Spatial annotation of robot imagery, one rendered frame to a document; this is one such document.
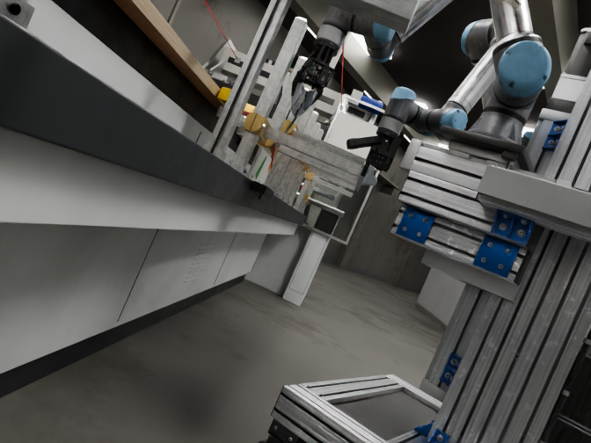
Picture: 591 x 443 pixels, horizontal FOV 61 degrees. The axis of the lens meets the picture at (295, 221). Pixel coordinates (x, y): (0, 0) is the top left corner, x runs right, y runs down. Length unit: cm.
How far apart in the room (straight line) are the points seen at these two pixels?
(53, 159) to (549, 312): 126
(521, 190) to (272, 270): 328
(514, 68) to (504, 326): 68
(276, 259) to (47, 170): 376
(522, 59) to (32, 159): 110
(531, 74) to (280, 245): 324
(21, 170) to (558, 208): 103
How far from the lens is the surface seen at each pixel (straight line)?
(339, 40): 147
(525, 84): 135
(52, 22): 91
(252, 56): 117
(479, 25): 195
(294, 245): 430
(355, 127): 424
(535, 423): 153
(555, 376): 151
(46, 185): 65
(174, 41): 114
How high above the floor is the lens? 65
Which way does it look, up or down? level
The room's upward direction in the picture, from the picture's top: 24 degrees clockwise
